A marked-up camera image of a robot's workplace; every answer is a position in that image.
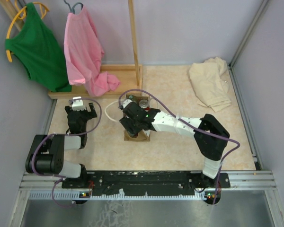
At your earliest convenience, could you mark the pink t-shirt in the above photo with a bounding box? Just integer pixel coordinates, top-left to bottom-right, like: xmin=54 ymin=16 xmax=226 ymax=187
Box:
xmin=63 ymin=7 xmax=121 ymax=97

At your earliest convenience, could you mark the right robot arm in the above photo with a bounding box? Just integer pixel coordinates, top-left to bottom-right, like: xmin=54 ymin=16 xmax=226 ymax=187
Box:
xmin=119 ymin=99 xmax=230 ymax=188

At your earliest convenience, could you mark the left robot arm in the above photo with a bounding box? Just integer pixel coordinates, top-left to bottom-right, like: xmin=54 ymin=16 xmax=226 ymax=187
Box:
xmin=25 ymin=103 xmax=98 ymax=188

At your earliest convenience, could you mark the purple cable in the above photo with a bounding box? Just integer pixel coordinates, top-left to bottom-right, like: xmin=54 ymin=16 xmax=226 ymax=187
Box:
xmin=31 ymin=97 xmax=102 ymax=209
xmin=118 ymin=88 xmax=241 ymax=205

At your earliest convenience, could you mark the green tank top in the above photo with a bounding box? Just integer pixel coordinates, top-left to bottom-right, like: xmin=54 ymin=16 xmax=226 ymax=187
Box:
xmin=5 ymin=2 xmax=71 ymax=92

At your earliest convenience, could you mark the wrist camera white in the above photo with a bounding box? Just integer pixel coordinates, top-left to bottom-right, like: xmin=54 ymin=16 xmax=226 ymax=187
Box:
xmin=121 ymin=99 xmax=133 ymax=108
xmin=69 ymin=96 xmax=86 ymax=111

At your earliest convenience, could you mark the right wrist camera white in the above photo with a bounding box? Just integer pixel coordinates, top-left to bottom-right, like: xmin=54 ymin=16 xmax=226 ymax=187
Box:
xmin=121 ymin=99 xmax=133 ymax=108

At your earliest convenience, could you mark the white rope bag handle left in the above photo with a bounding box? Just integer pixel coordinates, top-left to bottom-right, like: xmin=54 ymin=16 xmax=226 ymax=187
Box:
xmin=104 ymin=100 xmax=122 ymax=122

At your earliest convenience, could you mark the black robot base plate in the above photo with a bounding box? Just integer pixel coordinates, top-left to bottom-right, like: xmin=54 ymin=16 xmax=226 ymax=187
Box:
xmin=62 ymin=171 xmax=230 ymax=196

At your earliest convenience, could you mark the red Coca-Cola can rear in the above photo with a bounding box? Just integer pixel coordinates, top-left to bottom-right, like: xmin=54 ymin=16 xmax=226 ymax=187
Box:
xmin=139 ymin=99 xmax=149 ymax=110

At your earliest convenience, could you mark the wooden clothes rack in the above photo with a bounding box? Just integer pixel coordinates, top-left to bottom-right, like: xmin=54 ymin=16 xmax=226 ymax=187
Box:
xmin=0 ymin=0 xmax=143 ymax=99

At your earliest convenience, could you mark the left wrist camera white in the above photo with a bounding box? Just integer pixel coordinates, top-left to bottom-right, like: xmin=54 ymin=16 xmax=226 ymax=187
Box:
xmin=69 ymin=96 xmax=86 ymax=111

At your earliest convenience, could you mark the beige crumpled cloth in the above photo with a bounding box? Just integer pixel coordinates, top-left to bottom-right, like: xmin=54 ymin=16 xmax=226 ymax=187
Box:
xmin=188 ymin=57 xmax=231 ymax=112

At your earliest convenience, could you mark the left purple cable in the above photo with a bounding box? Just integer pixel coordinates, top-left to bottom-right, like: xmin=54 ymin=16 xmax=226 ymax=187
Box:
xmin=31 ymin=97 xmax=102 ymax=209

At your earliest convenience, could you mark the grey clothes hanger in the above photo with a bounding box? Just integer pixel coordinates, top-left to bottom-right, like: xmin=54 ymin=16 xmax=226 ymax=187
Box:
xmin=63 ymin=0 xmax=84 ymax=14

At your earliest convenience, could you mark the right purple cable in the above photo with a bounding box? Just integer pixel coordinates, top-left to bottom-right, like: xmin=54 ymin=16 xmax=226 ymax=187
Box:
xmin=118 ymin=88 xmax=241 ymax=205

